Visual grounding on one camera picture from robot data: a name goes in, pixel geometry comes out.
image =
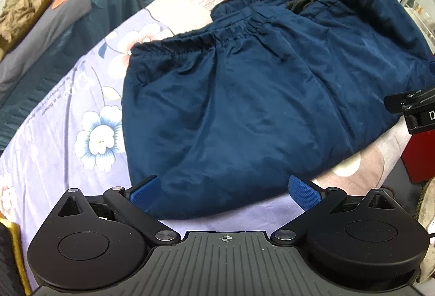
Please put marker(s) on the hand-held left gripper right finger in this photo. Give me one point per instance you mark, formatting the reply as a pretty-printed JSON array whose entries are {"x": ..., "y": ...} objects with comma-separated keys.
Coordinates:
[{"x": 304, "y": 192}]

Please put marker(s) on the pale woven object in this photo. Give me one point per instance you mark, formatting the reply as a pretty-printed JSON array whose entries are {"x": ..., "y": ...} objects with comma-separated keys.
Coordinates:
[{"x": 427, "y": 235}]

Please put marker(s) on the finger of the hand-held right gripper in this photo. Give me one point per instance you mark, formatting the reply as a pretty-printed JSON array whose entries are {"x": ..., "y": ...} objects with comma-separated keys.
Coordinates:
[
  {"x": 432, "y": 67},
  {"x": 397, "y": 102}
]

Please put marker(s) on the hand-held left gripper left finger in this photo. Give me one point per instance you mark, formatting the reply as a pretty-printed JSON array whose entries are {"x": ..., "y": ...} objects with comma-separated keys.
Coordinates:
[{"x": 146, "y": 194}]

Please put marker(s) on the red box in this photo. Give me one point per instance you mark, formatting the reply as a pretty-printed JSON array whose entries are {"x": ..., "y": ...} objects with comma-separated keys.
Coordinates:
[{"x": 419, "y": 156}]

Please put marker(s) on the dark teal bed base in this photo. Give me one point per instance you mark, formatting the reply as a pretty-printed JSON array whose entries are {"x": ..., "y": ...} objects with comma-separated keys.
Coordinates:
[{"x": 51, "y": 65}]

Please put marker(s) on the black knit sweater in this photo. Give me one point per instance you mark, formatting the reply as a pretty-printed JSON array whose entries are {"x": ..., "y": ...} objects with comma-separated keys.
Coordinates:
[{"x": 5, "y": 258}]

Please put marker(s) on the purple floral bedsheet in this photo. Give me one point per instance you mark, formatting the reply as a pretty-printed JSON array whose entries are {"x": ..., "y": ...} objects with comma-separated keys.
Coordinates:
[{"x": 68, "y": 105}]

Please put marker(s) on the navy blue jacket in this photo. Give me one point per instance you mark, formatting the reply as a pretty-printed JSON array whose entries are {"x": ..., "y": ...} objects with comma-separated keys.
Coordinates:
[{"x": 238, "y": 105}]

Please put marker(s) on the mustard yellow cloth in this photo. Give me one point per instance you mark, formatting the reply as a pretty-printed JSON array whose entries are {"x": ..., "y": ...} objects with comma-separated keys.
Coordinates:
[{"x": 17, "y": 248}]

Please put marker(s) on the grey bed cover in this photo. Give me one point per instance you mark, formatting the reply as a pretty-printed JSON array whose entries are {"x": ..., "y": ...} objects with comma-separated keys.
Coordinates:
[{"x": 44, "y": 31}]

